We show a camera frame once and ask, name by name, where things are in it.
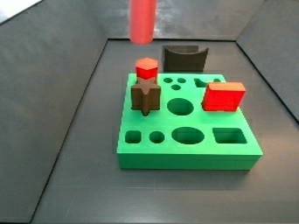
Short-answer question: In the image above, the red oval rod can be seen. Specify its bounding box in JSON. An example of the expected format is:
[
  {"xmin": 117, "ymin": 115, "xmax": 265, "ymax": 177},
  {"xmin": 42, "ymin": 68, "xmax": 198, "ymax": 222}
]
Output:
[{"xmin": 130, "ymin": 0, "xmax": 158, "ymax": 45}]

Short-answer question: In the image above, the black L-shaped fixture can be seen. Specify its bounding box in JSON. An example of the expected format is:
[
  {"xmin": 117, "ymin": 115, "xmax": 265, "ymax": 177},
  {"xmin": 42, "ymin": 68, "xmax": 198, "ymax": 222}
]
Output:
[{"xmin": 163, "ymin": 45, "xmax": 210, "ymax": 72}]

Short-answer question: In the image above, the brown star block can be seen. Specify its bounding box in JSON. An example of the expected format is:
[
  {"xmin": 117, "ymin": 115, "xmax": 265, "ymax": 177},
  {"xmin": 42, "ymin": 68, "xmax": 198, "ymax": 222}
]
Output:
[{"xmin": 131, "ymin": 77, "xmax": 162, "ymax": 116}]

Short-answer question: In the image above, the red hexagonal block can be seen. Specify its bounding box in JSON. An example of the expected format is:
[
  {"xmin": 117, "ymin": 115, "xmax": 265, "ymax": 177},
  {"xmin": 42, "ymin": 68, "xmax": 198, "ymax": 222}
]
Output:
[{"xmin": 135, "ymin": 58, "xmax": 158, "ymax": 80}]

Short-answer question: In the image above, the red square block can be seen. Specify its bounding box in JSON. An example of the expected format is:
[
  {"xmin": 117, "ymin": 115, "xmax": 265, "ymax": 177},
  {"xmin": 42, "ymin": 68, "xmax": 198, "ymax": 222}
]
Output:
[{"xmin": 202, "ymin": 82, "xmax": 247, "ymax": 112}]

